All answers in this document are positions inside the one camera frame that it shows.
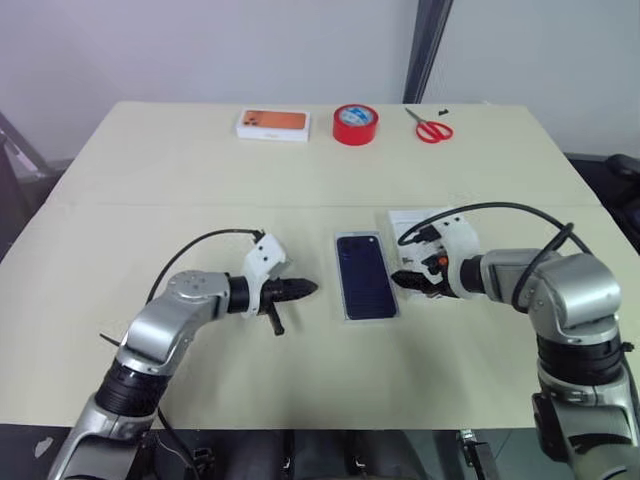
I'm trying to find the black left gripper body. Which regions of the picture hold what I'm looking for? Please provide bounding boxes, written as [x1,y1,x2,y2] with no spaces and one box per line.
[258,277,297,338]

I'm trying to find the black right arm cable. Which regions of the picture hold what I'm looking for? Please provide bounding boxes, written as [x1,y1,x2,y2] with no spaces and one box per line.
[397,201,594,315]

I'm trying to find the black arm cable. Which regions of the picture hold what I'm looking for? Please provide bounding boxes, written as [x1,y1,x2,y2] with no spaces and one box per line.
[397,201,594,315]
[148,228,267,312]

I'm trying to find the dark metal stand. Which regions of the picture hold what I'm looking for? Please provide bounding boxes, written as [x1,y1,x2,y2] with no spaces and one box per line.
[0,111,57,182]

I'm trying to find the dark metal post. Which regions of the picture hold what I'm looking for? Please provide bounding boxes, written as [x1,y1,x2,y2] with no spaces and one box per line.
[402,0,455,104]

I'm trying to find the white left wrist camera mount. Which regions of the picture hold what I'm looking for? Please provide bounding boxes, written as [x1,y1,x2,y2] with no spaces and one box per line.
[241,232,292,320]

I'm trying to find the dark blue smartphone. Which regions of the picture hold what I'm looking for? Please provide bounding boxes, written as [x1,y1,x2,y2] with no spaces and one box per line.
[335,232,398,321]
[333,229,402,326]

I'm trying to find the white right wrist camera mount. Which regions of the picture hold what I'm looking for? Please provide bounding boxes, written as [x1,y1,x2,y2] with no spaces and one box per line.
[433,213,482,302]

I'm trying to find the dark chair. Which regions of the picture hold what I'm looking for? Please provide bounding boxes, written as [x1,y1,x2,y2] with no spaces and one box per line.
[603,153,640,202]

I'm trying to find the red tape roll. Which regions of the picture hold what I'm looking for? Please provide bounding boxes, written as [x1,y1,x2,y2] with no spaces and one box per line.
[332,103,380,148]

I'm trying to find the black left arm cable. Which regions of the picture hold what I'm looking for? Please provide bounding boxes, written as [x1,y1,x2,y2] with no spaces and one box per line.
[148,228,267,312]

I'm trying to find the red handled scissors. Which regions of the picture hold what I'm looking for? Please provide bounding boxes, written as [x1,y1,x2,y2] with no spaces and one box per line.
[404,107,455,145]

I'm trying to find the black table clamp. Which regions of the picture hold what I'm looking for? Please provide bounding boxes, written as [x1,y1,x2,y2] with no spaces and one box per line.
[458,428,501,480]

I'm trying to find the orange printed phone box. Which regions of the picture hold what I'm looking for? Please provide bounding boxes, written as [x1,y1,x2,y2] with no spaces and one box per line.
[234,107,313,145]

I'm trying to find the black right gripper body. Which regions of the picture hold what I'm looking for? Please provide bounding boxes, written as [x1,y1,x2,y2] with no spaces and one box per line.
[421,250,452,302]

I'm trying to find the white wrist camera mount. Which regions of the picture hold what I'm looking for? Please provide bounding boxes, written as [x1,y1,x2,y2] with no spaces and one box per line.
[433,213,482,302]
[241,232,292,320]

